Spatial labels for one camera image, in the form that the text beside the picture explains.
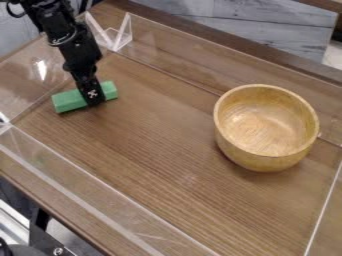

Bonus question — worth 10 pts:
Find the black table leg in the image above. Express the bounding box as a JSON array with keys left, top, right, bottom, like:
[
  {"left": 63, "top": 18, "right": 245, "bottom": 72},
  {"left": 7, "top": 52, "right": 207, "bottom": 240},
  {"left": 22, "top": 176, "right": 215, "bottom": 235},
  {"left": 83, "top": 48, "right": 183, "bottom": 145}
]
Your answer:
[{"left": 31, "top": 208, "right": 51, "bottom": 231}]

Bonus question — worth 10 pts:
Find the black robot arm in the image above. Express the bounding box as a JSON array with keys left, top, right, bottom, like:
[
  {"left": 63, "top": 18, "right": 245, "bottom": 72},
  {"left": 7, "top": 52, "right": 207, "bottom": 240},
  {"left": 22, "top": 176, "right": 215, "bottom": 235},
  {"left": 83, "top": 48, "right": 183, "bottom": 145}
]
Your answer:
[{"left": 4, "top": 0, "right": 106, "bottom": 106}]

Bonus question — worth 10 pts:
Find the black metal base bracket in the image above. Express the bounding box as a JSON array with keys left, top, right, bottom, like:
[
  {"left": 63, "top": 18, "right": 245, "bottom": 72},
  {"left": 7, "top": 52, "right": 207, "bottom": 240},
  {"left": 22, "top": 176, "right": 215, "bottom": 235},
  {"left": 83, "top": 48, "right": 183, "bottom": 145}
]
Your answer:
[{"left": 30, "top": 229, "right": 78, "bottom": 256}]

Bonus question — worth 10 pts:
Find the brown wooden bowl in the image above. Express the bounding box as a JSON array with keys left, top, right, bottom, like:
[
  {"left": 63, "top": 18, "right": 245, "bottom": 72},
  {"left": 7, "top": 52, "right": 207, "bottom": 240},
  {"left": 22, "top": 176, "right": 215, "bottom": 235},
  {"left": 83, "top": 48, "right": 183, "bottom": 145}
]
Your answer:
[{"left": 213, "top": 84, "right": 320, "bottom": 172}]

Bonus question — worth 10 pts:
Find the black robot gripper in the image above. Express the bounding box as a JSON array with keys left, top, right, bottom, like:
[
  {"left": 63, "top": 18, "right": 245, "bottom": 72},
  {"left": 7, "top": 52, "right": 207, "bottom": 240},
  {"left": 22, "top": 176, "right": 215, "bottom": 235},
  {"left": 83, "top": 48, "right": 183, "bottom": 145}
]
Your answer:
[{"left": 59, "top": 23, "right": 106, "bottom": 107}]

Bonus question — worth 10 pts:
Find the green rectangular block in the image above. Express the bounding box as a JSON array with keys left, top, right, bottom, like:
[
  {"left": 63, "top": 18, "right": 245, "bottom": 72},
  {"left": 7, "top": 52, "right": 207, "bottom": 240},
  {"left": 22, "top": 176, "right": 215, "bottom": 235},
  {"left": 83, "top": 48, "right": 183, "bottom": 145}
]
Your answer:
[{"left": 51, "top": 81, "right": 118, "bottom": 113}]

